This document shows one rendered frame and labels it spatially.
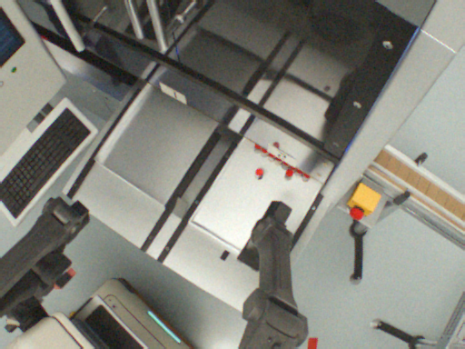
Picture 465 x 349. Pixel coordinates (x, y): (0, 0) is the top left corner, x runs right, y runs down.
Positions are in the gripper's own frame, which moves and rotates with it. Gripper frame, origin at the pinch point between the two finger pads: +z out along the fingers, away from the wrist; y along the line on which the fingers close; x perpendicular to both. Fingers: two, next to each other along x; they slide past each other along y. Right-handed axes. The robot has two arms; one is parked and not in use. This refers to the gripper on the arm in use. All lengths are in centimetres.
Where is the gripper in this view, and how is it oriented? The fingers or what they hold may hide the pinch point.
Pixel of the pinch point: (252, 257)
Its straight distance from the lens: 138.4
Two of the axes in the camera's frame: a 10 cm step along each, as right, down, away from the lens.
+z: -0.8, 4.0, 9.1
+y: 5.3, -7.6, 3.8
